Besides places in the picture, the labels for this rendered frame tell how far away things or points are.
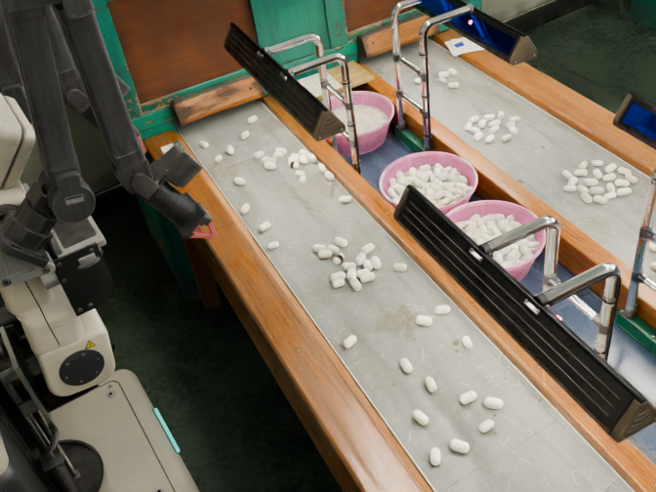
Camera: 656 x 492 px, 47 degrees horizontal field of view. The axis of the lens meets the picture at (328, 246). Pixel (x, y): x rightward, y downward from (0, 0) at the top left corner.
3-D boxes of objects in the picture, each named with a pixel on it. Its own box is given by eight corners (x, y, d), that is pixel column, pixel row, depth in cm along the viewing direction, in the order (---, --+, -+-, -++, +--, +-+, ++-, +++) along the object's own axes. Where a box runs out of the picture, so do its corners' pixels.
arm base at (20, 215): (-12, 220, 138) (2, 253, 130) (12, 184, 137) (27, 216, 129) (29, 236, 145) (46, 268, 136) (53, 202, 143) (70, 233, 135)
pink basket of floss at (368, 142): (382, 165, 228) (379, 140, 222) (302, 156, 237) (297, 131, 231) (406, 119, 246) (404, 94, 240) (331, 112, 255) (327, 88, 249)
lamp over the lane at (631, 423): (617, 446, 106) (624, 415, 101) (392, 220, 150) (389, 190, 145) (660, 421, 108) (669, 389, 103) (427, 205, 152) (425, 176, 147)
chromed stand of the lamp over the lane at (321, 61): (310, 215, 214) (284, 74, 185) (282, 182, 228) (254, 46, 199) (368, 190, 219) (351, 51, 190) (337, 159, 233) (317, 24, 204)
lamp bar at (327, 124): (316, 143, 175) (312, 116, 170) (224, 49, 219) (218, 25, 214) (347, 131, 177) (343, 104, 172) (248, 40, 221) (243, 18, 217)
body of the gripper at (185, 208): (191, 195, 159) (169, 177, 153) (211, 219, 152) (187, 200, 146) (170, 217, 159) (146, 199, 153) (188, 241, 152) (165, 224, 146)
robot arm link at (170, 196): (132, 188, 147) (142, 202, 144) (155, 163, 147) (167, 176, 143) (155, 206, 152) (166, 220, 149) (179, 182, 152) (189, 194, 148)
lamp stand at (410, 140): (429, 165, 225) (422, 25, 196) (394, 137, 239) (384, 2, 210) (481, 143, 230) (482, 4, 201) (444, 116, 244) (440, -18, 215)
